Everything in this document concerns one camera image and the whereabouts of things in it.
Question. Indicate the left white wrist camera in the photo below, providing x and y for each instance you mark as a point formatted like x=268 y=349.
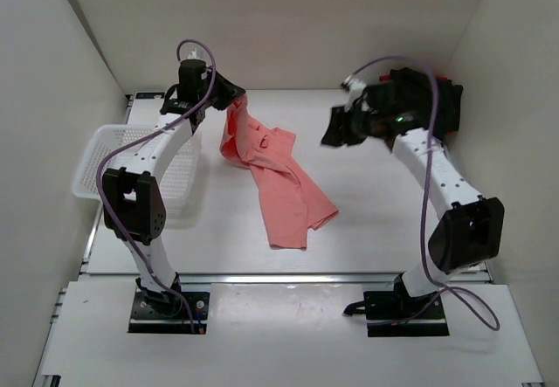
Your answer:
x=195 y=53

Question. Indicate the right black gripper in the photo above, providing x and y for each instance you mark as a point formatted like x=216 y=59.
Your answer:
x=336 y=134

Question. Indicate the black folded t shirt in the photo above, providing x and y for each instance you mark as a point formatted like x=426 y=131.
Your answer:
x=414 y=93

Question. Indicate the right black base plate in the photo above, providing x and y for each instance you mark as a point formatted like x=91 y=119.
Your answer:
x=395 y=314

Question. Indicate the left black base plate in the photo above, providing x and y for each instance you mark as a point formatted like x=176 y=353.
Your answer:
x=164 y=313

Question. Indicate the red folded t shirt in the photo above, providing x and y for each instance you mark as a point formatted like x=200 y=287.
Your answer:
x=386 y=77

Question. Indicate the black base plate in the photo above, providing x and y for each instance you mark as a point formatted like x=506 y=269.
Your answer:
x=164 y=313
x=395 y=314

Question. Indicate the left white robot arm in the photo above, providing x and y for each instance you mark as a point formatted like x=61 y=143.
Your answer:
x=132 y=200

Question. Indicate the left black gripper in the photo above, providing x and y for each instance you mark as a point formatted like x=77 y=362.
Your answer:
x=232 y=92

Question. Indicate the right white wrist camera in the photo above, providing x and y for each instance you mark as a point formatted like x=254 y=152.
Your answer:
x=354 y=87

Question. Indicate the pink t shirt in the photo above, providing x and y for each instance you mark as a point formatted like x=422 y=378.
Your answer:
x=291 y=203

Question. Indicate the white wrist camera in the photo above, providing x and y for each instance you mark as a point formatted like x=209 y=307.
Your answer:
x=195 y=53
x=354 y=87

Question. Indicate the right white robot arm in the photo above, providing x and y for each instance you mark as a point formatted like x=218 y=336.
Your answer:
x=469 y=225

